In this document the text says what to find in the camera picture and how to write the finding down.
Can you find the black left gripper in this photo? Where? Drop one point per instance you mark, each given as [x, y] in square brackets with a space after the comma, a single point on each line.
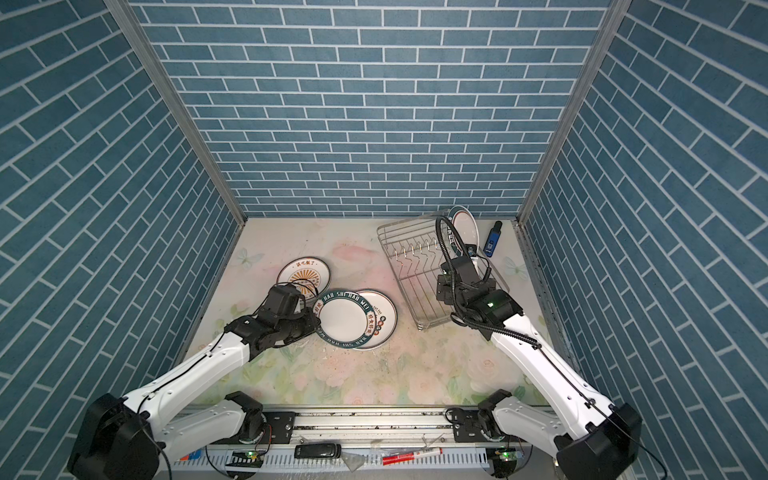
[306, 321]

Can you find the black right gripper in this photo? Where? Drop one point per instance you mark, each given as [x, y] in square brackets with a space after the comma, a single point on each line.
[455, 274]

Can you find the rearmost plate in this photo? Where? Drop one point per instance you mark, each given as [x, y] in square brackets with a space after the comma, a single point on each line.
[310, 275]

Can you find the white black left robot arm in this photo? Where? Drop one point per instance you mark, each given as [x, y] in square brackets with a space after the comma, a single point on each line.
[131, 436]

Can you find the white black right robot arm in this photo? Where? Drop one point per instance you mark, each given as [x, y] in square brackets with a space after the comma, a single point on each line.
[588, 435]

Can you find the black rectangular device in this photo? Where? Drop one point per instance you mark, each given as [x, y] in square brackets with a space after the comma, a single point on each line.
[318, 451]

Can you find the clear plastic bag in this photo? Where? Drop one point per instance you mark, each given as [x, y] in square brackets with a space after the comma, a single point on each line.
[352, 461]

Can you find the left green circuit board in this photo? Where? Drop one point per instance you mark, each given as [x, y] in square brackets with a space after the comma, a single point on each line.
[245, 459]

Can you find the green circuit board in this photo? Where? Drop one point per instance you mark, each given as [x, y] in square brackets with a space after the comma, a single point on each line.
[245, 459]
[505, 455]

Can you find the right green circuit board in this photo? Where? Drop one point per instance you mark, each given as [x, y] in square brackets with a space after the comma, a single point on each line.
[505, 455]

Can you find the red marker pen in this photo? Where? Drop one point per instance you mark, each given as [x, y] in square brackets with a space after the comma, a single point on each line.
[411, 456]

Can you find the white toothpaste box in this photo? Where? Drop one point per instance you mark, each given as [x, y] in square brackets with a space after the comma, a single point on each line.
[192, 456]

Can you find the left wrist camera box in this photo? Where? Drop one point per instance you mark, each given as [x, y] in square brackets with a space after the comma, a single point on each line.
[284, 300]

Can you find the chrome wire dish rack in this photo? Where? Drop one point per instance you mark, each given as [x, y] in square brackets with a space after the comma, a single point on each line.
[415, 249]

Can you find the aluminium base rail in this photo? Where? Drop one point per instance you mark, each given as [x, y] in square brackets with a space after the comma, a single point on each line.
[373, 432]

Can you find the aluminium corner frame post right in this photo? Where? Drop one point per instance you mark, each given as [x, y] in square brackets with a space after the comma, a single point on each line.
[596, 55]

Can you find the aluminium corner frame post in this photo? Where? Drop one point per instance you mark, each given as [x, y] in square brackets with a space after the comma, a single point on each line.
[596, 55]
[129, 25]

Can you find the aluminium corner frame post left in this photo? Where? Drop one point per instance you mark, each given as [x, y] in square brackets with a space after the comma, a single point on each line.
[129, 25]

